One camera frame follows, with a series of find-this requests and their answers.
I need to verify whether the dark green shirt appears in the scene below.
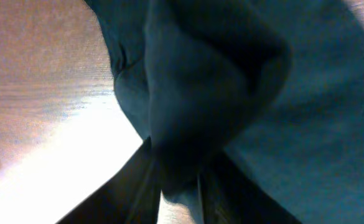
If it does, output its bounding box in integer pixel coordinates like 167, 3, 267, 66
87, 0, 364, 224

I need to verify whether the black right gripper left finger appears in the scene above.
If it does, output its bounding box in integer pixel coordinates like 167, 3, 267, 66
57, 138, 161, 224

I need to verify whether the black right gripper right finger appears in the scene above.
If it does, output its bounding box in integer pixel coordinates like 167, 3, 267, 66
198, 152, 302, 224

